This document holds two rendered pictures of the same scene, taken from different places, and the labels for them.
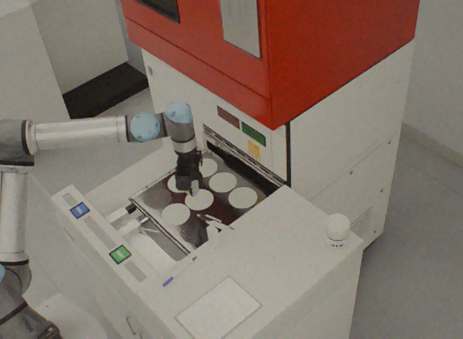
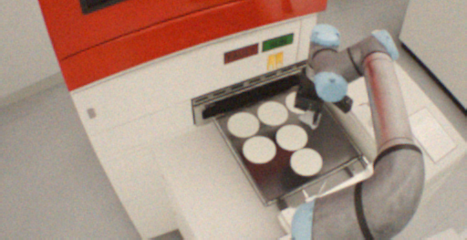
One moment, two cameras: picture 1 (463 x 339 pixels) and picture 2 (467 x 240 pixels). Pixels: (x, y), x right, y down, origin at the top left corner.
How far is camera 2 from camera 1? 1.67 m
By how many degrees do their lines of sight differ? 52
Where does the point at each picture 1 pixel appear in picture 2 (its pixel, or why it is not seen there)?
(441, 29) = not seen: outside the picture
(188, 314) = (433, 153)
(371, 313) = not seen: hidden behind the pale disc
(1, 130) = (414, 181)
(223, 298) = (420, 128)
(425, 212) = not seen: hidden behind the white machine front
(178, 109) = (332, 30)
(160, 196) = (275, 172)
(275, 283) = (408, 95)
